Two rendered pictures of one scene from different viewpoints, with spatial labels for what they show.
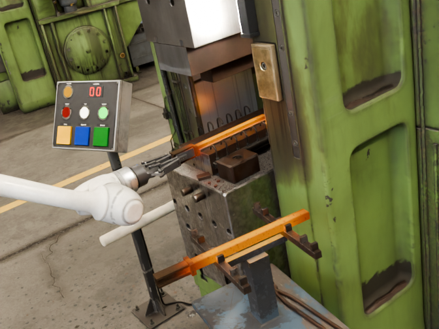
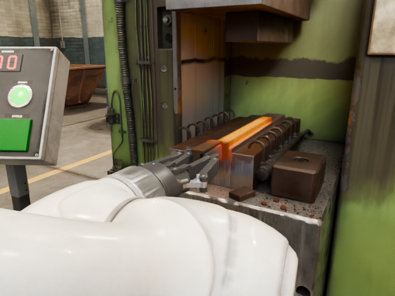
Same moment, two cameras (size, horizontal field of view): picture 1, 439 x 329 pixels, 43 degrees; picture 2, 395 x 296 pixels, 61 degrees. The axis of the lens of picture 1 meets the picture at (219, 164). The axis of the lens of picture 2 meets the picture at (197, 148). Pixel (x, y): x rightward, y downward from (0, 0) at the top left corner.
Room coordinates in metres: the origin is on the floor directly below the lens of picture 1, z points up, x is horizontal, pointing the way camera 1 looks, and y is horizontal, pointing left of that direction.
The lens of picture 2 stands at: (1.26, 0.44, 1.20)
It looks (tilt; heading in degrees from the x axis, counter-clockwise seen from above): 17 degrees down; 330
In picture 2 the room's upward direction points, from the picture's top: straight up
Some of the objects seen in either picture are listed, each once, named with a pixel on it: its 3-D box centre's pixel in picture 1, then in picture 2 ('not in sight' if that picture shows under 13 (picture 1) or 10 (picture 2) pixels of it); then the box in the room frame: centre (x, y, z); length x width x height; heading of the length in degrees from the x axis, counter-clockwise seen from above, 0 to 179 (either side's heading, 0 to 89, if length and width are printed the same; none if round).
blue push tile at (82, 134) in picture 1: (83, 136); not in sight; (2.16, 0.52, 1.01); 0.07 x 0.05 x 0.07; 57
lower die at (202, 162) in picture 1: (240, 136); (244, 141); (1.94, -0.10, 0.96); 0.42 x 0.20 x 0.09; 122
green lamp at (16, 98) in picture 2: (103, 112); (20, 96); (2.14, 0.41, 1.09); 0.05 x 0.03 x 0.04; 32
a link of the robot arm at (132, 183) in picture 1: (125, 181); (131, 201); (1.66, 0.31, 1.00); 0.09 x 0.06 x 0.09; 32
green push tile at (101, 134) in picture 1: (101, 136); (14, 135); (2.11, 0.43, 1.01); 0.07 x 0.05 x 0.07; 57
